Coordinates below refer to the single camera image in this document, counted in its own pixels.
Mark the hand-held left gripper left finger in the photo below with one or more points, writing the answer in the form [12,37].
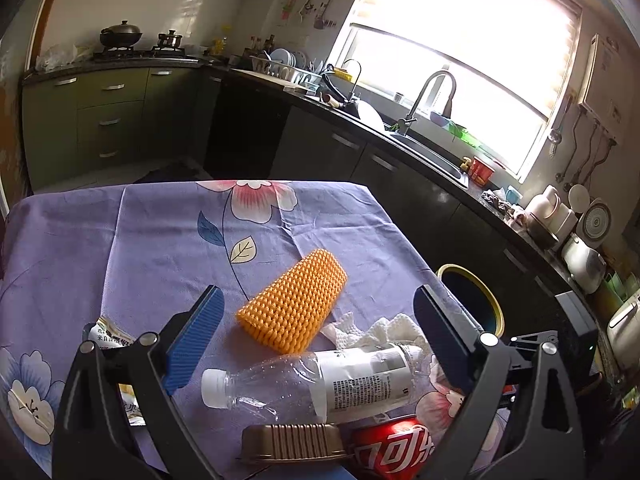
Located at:
[192,340]

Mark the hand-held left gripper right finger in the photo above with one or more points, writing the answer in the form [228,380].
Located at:
[436,331]

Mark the white paper towel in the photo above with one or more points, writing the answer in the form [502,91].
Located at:
[395,327]

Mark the yellow-rimmed trash bin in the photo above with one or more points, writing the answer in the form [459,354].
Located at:
[475,300]

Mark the clear plastic bottle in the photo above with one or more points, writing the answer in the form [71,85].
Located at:
[280,385]

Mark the orange foam net sleeve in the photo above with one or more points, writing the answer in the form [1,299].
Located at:
[295,300]

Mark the red soda can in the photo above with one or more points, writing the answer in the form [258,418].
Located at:
[395,447]

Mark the brown plastic tray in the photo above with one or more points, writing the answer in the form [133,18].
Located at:
[295,440]

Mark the white countertop appliance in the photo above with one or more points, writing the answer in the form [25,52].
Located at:
[625,327]

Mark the white rice cooker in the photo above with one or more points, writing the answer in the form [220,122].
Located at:
[582,262]

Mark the torn snack wrapper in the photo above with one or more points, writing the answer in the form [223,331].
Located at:
[111,334]

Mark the purple floral tablecloth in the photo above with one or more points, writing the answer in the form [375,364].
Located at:
[150,240]

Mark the white kettle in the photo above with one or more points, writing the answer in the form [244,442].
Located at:
[547,210]

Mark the red instant noodle cup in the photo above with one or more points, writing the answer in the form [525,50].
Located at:
[482,170]

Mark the small brass tap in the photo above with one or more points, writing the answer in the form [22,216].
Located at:
[466,164]

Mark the steel kitchen sink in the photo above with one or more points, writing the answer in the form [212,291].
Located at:
[430,155]

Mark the dark kitchen cabinets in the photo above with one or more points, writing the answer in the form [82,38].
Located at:
[310,150]

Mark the green kitchen cabinets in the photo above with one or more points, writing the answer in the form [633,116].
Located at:
[120,110]

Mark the white water heater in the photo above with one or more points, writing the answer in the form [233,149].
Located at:
[602,90]

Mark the steel kitchen faucet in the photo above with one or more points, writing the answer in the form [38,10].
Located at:
[425,85]

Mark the dish rack with dishes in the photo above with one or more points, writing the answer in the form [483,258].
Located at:
[282,62]

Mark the gas stove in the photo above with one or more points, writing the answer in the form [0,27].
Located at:
[140,53]

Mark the yellow oil bottle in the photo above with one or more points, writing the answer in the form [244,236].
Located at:
[219,46]

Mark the steel cooking pot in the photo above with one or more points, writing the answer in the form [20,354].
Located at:
[170,40]

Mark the condiment bottles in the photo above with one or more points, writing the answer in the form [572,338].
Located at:
[262,46]

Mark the clear plastic bag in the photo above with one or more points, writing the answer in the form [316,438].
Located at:
[60,57]

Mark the black wok with lid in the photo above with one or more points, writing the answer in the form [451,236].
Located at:
[120,36]

